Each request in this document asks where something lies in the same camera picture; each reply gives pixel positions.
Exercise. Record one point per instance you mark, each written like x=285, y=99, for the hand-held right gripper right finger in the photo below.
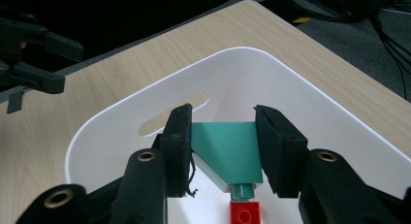
x=284, y=153

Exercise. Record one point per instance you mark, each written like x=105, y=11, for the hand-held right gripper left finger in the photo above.
x=176, y=153

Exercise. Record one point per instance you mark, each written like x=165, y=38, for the green toy block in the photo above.
x=226, y=149

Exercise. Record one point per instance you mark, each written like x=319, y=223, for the red toy block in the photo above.
x=244, y=214

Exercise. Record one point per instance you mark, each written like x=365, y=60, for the white plastic bin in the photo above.
x=258, y=78

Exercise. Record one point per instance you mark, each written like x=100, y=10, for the black yellow striped stand base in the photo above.
x=301, y=20

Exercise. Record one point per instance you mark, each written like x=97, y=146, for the grey metal table bracket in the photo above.
x=14, y=102

